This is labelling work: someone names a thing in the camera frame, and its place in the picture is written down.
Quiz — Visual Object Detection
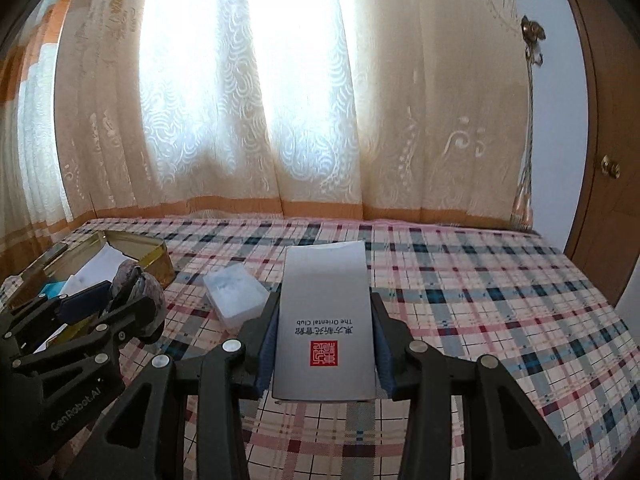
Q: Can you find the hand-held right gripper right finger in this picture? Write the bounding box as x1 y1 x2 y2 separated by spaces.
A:
369 292 572 480

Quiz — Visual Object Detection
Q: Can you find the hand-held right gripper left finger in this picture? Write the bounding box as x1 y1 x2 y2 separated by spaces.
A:
82 292 281 480

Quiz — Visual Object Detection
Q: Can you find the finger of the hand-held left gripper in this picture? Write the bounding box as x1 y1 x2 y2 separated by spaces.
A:
0 281 113 357
10 290 160 378

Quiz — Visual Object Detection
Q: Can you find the gold rectangular tin box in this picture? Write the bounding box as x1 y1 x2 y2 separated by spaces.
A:
0 230 177 321

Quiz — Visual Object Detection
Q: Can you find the white box with red seal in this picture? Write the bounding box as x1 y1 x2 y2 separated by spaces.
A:
271 241 377 403

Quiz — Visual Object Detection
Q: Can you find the white paper sheet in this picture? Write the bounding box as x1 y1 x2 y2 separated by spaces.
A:
65 245 126 293

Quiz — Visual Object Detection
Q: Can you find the clear plastic box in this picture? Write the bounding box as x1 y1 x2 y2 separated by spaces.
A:
202 266 267 334

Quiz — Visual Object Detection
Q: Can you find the plaid bed sheet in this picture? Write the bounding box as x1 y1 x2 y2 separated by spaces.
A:
0 216 636 480

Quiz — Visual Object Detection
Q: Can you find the cream patterned curtain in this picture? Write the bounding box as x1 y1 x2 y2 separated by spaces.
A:
0 0 533 271

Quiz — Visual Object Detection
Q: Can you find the brown wooden door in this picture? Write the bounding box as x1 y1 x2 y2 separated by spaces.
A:
549 0 640 303

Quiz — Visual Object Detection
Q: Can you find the curtain tieback cord with tassels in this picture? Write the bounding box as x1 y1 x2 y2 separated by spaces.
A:
509 60 536 232

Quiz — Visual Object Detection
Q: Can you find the gold flower wall hook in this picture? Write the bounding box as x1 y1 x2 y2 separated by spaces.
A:
521 16 547 67

